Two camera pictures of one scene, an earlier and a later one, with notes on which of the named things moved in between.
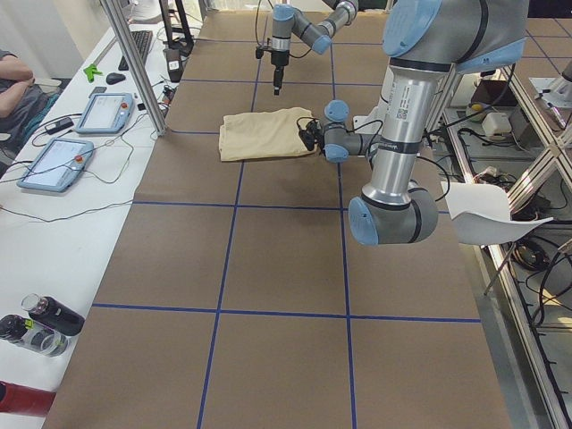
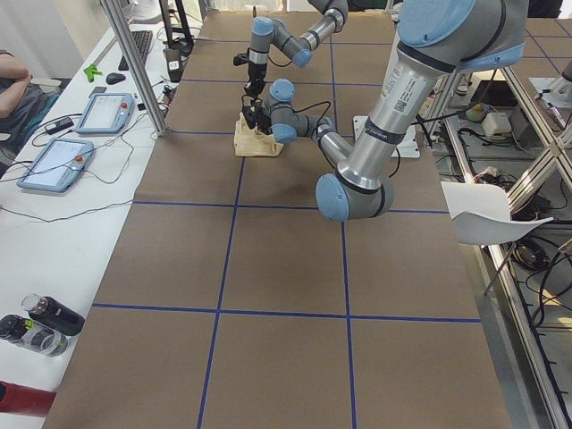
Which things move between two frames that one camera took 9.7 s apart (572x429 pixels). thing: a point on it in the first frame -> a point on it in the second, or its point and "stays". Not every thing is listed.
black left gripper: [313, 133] -> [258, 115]
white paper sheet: [481, 214] stays
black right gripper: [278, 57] -> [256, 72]
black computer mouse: [113, 78] stays
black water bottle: [54, 314] stays
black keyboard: [143, 39] stays
